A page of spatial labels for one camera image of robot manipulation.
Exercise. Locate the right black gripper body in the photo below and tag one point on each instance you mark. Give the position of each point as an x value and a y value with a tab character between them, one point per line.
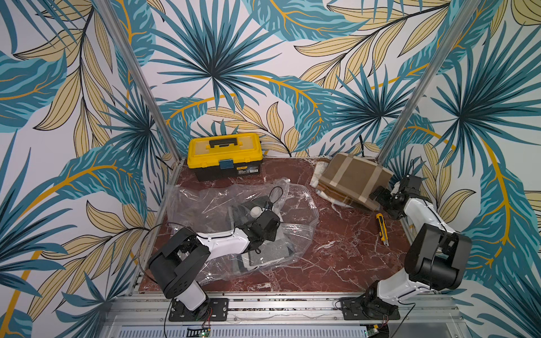
389	201

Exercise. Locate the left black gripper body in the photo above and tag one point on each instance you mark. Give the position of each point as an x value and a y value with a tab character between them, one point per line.
271	236

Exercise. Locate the tan blanket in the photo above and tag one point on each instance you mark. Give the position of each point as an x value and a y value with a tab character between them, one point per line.
356	177

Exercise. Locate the beige plaid blanket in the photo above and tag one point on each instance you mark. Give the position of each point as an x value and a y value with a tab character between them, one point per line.
320	167

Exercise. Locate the clear plastic vacuum bag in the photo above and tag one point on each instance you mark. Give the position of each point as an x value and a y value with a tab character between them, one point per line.
206	212

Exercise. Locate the brown plaid blanket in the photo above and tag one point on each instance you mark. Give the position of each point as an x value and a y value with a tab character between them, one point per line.
338	198

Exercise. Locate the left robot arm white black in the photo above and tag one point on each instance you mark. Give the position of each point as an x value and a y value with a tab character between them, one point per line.
176	265

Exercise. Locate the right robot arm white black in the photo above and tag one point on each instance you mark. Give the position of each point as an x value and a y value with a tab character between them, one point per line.
437	258

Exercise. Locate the white round bag valve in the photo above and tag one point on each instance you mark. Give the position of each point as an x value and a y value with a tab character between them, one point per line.
256	212

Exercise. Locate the yellow utility knife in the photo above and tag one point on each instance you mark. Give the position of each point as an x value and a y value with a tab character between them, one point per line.
382	229

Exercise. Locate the yellow black toolbox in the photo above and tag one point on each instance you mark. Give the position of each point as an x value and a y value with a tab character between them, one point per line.
215	158

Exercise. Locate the aluminium front rail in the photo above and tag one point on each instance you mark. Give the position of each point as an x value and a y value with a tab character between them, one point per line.
282	314

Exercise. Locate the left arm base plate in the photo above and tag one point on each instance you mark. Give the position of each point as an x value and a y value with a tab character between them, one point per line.
214	310

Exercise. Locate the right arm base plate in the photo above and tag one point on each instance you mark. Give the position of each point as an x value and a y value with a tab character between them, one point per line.
360	309

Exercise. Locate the right aluminium frame post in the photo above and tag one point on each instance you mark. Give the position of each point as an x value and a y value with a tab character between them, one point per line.
441	53

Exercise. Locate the aluminium frame post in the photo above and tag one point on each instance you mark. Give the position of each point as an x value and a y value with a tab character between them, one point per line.
113	25
441	53

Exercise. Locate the left aluminium frame post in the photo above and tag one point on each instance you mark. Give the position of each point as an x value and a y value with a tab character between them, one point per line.
113	25

